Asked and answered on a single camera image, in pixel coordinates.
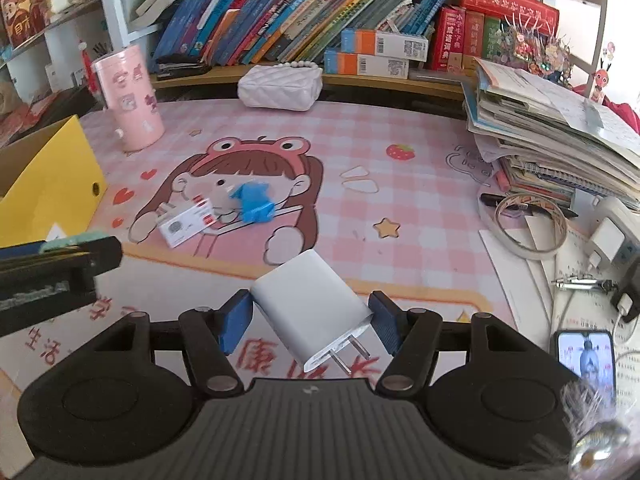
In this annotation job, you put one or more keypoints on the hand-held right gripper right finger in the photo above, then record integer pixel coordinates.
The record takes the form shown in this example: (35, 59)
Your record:
(386, 325)

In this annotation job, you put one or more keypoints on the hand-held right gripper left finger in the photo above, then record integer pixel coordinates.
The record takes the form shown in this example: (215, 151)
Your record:
(235, 325)

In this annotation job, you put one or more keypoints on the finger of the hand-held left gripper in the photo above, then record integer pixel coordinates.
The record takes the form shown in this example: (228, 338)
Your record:
(75, 255)
(45, 295)

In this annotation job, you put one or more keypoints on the white charger plug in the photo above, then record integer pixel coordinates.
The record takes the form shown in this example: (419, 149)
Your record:
(312, 305)

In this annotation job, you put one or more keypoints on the yellow cardboard box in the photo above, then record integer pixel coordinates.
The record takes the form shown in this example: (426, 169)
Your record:
(45, 185)

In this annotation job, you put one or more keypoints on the white and red small box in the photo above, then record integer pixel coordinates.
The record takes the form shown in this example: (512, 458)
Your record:
(187, 222)

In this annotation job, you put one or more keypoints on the blue plastic toy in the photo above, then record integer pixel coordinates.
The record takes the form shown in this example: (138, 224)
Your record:
(256, 202)

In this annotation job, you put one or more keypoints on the pink printed tablecloth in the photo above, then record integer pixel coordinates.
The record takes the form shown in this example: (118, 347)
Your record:
(400, 200)

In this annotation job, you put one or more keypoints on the red paper decorations in bag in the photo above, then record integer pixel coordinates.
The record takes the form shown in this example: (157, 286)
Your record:
(27, 117)

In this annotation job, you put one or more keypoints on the white tape roll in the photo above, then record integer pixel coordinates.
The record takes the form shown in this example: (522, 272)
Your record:
(507, 237)

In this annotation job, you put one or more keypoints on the pink cylindrical container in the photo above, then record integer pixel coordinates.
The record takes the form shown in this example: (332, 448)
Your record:
(130, 100)

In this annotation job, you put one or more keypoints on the black pen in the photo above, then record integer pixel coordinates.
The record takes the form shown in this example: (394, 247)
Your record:
(530, 206)

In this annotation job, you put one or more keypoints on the red tassel ornament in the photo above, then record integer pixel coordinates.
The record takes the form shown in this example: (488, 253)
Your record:
(86, 62)

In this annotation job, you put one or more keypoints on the silver metal pen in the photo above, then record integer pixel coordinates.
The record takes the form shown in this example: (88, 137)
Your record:
(582, 282)

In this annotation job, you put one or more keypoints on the black smartphone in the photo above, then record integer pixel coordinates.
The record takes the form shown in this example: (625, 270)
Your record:
(585, 365)

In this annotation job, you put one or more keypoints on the white plugged-in charger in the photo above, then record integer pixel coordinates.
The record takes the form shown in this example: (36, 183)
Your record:
(605, 242)

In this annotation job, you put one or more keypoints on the white corner shelf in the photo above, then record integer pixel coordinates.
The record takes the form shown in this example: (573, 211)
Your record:
(65, 17)

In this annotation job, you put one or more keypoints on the clear shiny plastic object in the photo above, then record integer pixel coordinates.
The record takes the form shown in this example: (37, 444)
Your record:
(597, 435)

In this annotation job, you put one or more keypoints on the white quilted purse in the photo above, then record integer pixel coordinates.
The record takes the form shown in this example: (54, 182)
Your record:
(280, 87)

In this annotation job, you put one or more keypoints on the white bookshelf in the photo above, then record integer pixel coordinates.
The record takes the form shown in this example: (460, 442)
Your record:
(112, 10)

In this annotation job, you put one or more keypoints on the white power strip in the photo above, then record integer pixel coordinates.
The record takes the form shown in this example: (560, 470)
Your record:
(627, 240)

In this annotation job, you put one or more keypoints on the stack of papers and notebooks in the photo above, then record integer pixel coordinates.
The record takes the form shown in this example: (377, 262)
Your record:
(550, 125)

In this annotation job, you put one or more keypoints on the orange and white box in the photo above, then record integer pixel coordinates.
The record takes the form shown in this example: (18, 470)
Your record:
(385, 42)
(365, 65)

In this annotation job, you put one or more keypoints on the red standing dictionary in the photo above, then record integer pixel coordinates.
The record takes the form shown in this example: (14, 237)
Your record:
(455, 40)

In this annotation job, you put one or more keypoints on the row of colourful books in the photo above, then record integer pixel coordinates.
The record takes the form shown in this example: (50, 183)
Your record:
(290, 20)

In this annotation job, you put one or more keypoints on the ornate beaded headdress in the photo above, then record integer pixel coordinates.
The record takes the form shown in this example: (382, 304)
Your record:
(535, 47)

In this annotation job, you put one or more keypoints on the red cloth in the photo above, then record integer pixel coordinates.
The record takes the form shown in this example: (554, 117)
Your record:
(622, 105)

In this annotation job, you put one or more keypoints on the deer cartoon figure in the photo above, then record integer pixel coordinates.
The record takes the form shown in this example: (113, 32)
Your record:
(602, 77)

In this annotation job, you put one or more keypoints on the red thick dictionary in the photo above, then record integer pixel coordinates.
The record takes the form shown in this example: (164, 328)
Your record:
(505, 0)

